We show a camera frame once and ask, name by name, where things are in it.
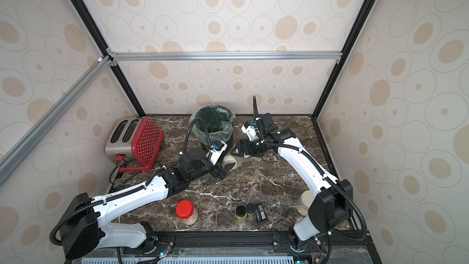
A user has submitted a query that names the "clear oatmeal jar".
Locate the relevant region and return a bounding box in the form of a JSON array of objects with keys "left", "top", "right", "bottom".
[{"left": 222, "top": 155, "right": 250, "bottom": 171}]

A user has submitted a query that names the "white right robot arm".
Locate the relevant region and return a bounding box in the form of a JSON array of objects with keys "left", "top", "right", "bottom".
[{"left": 233, "top": 123, "right": 368, "bottom": 243}]

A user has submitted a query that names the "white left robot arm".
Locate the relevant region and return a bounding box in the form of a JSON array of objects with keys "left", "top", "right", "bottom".
[{"left": 49, "top": 149, "right": 236, "bottom": 260}]

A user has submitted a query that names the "red lid oatmeal jar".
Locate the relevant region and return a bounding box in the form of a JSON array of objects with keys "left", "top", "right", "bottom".
[{"left": 176, "top": 200, "right": 199, "bottom": 226}]

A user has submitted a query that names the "black trash bin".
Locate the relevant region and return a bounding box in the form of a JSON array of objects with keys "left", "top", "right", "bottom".
[{"left": 189, "top": 105, "right": 236, "bottom": 142}]

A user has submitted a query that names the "yellow spice jar black lid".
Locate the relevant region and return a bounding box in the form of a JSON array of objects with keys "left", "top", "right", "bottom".
[{"left": 235, "top": 205, "right": 247, "bottom": 224}]

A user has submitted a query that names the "dark spice jar black lid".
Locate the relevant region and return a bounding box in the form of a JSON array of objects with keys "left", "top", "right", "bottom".
[{"left": 246, "top": 203, "right": 256, "bottom": 221}]

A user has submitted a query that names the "small black box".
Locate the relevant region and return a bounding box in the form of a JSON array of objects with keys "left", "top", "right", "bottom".
[{"left": 255, "top": 204, "right": 268, "bottom": 224}]

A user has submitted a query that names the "beige lid jar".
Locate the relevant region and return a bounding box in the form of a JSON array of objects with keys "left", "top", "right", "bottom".
[{"left": 296, "top": 190, "right": 315, "bottom": 216}]

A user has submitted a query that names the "red polka dot toaster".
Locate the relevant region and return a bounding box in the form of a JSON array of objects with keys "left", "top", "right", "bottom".
[{"left": 105, "top": 117, "right": 164, "bottom": 172}]

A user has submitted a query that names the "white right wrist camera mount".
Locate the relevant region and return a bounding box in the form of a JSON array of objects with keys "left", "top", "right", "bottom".
[{"left": 241, "top": 119, "right": 262, "bottom": 143}]

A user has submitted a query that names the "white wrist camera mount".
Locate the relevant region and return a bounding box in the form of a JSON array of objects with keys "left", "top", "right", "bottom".
[
  {"left": 241, "top": 119, "right": 262, "bottom": 143},
  {"left": 209, "top": 140, "right": 228, "bottom": 165}
]

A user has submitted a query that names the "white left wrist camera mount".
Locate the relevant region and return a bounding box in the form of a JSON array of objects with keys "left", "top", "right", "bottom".
[{"left": 209, "top": 140, "right": 228, "bottom": 165}]

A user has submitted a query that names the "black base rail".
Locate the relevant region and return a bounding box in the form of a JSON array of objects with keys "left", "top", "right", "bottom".
[{"left": 123, "top": 230, "right": 378, "bottom": 260}]

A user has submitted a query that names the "aluminium frame rail back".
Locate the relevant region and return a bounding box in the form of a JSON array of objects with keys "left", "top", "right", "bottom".
[{"left": 110, "top": 51, "right": 343, "bottom": 61}]

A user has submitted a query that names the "aluminium frame rail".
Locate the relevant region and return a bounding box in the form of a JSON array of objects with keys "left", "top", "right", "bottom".
[
  {"left": 1, "top": 56, "right": 111, "bottom": 185},
  {"left": 110, "top": 51, "right": 343, "bottom": 61}
]

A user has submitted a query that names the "aluminium frame rail left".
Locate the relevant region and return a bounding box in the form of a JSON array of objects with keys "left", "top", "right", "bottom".
[{"left": 1, "top": 56, "right": 111, "bottom": 185}]

